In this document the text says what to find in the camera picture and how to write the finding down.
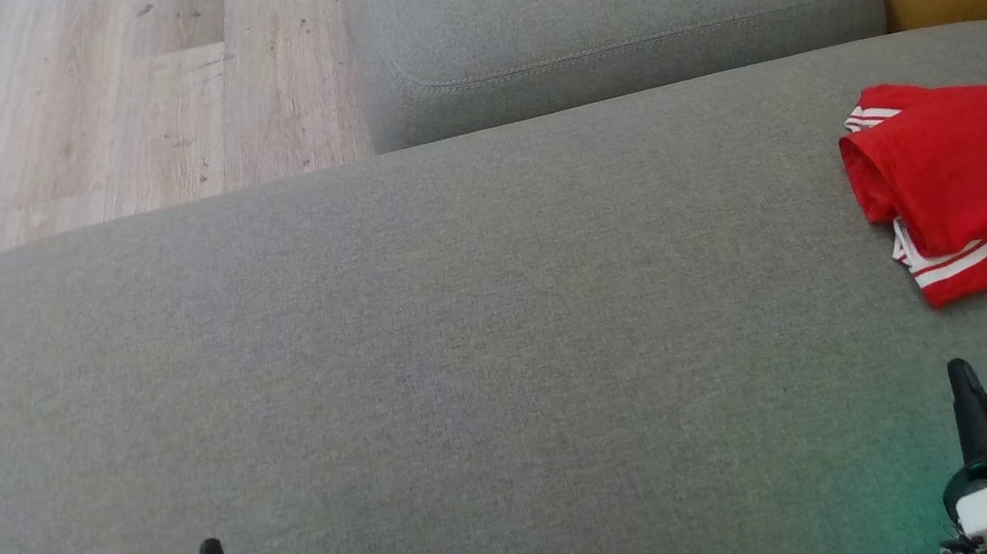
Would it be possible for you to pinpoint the large grey sofa seat cushion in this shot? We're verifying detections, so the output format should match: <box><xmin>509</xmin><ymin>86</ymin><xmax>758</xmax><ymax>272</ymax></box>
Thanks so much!
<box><xmin>0</xmin><ymin>17</ymin><xmax>987</xmax><ymax>554</ymax></box>

